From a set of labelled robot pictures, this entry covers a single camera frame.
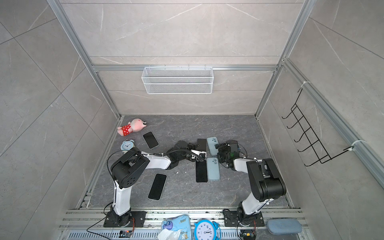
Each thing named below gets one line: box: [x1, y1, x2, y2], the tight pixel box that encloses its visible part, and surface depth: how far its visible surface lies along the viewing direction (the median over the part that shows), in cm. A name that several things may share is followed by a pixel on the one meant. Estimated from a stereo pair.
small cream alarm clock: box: [120, 138, 136, 155], surface depth 100 cm
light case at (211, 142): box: [206, 136, 219, 156], surface depth 106 cm
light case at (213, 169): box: [206, 157, 221, 181], surface depth 92 cm
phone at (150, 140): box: [142, 131, 160, 150], surface depth 106 cm
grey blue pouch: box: [266, 218, 303, 235], surface depth 71 cm
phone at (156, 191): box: [147, 173, 168, 201], surface depth 85 cm
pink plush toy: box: [117, 118, 147, 136], surface depth 107 cm
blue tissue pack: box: [161, 214, 192, 240], surface depth 69 cm
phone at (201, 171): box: [195, 160, 208, 183], surface depth 90 cm
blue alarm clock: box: [194, 219, 221, 240], surface depth 70 cm
